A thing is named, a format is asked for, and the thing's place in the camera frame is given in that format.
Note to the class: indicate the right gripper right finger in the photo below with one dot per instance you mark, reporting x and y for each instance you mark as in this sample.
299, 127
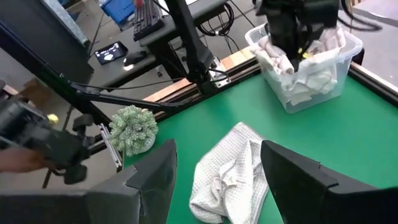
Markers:
311, 199

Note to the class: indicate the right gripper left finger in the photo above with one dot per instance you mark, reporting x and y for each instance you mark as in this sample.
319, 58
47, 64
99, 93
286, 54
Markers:
124, 202

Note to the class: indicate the white red-checked towel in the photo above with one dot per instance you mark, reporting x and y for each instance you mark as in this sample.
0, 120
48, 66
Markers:
280, 59

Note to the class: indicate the white cotton towel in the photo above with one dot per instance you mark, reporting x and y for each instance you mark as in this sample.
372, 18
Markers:
311, 84

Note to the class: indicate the pale waffle weave towel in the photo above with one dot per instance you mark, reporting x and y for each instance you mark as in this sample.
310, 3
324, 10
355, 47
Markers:
227, 177

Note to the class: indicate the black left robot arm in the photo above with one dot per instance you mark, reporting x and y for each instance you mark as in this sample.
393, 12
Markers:
186, 37

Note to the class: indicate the clear plastic bin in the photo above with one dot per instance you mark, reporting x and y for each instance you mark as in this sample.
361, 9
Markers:
342, 81

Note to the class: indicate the green artificial plant ball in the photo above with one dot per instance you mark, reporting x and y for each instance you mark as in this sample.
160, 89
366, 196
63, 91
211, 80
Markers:
133, 130

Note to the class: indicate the person's hand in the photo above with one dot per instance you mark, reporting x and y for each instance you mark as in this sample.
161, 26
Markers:
18, 160

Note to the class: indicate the wooden base board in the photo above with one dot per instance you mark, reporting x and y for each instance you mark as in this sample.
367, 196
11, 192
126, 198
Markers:
174, 90

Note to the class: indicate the black keyboard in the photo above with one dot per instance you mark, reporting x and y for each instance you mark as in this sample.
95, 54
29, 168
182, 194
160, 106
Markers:
147, 20

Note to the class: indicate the black computer mouse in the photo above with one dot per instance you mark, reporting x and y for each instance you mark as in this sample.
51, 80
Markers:
135, 57

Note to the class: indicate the black smartphone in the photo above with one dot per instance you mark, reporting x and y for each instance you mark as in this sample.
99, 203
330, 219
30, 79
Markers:
110, 53

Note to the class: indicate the blue plastic crate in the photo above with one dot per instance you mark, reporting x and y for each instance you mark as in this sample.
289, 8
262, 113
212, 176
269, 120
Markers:
119, 9

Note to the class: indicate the large black screen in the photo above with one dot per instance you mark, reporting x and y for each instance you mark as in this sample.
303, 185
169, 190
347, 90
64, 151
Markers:
37, 40

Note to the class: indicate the aluminium profile rail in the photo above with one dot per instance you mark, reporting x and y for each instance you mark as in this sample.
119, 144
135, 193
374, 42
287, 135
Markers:
112, 149

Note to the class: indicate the black table edge frame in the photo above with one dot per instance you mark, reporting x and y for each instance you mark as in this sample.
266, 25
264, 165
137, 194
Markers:
376, 84

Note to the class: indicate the black frame strut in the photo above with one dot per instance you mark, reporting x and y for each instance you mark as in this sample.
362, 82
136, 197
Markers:
124, 99

